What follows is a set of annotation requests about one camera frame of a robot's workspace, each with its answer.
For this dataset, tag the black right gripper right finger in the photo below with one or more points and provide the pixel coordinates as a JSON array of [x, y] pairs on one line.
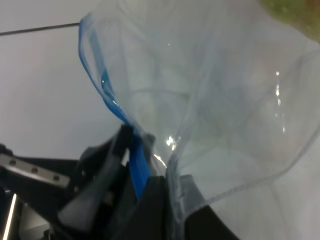
[[154, 216]]

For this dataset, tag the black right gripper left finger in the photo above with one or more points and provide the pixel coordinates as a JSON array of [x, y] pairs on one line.
[[109, 195]]

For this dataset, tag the clear zip file bag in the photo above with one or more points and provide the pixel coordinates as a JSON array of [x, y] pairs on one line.
[[225, 97]]

